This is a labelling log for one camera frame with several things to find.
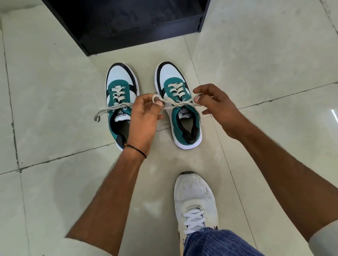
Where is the black wrist thread band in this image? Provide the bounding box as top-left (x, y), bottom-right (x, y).
top-left (124, 142), bottom-right (147, 159)

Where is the white shoelace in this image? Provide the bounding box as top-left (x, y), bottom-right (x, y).
top-left (183, 210), bottom-right (206, 235)

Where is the green white sneaker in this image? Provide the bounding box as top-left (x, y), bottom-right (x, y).
top-left (154, 61), bottom-right (203, 150)
top-left (105, 63), bottom-right (140, 151)

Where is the black cabinet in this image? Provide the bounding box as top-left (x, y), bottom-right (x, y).
top-left (42, 0), bottom-right (212, 56)

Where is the beige shoelace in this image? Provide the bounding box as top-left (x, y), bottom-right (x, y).
top-left (152, 83), bottom-right (205, 125)
top-left (94, 85), bottom-right (134, 123)

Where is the person's left forearm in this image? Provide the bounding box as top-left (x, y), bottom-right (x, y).
top-left (65, 148), bottom-right (147, 256)

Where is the white left sleeve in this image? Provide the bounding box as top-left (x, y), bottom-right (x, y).
top-left (52, 237), bottom-right (117, 256)

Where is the blue jeans leg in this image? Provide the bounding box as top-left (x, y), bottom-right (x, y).
top-left (183, 227), bottom-right (265, 256)

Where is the worn white shoe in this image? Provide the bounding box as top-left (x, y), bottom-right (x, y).
top-left (174, 171), bottom-right (219, 256)

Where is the person's right forearm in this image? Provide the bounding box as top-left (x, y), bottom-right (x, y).
top-left (234, 119), bottom-right (338, 242)

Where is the white right sleeve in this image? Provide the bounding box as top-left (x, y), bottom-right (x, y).
top-left (308, 218), bottom-right (338, 256)

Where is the white sleeve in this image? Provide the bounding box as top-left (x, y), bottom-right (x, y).
top-left (52, 237), bottom-right (117, 256)
top-left (308, 218), bottom-right (338, 256)

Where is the person's right hand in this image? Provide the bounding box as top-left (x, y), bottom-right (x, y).
top-left (193, 84), bottom-right (248, 139)

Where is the person's left hand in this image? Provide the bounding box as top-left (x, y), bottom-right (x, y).
top-left (126, 93), bottom-right (164, 158)

